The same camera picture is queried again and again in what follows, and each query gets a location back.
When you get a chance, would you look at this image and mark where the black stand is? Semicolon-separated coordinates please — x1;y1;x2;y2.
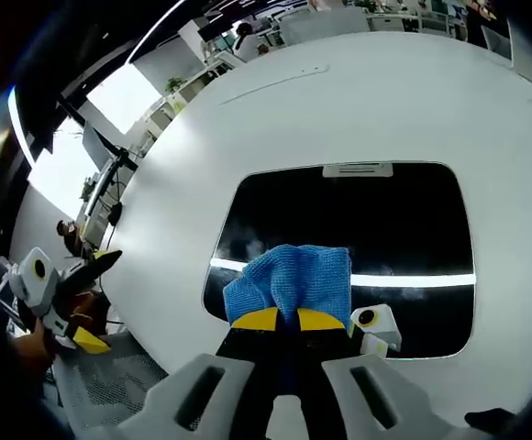
56;97;139;174

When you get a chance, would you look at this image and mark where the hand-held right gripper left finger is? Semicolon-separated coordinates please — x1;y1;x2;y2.
118;306;285;440

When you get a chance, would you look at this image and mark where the blue cleaning cloth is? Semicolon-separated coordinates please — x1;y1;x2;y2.
222;244;354;332

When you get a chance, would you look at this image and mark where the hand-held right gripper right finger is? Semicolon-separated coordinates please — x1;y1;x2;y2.
295;307;478;440

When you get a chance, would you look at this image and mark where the person's left hand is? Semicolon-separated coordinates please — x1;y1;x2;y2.
7;320;60;381

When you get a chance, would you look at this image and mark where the black tablet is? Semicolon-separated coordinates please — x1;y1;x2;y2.
201;159;477;361

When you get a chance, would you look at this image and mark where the green potted plant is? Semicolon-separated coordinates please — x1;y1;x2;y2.
79;175;98;202
163;76;188;96

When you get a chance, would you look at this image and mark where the long low white divider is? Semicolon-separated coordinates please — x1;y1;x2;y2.
278;7;371;46

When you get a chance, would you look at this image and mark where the white mesh office chair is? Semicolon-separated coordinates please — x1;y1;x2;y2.
51;333;172;433

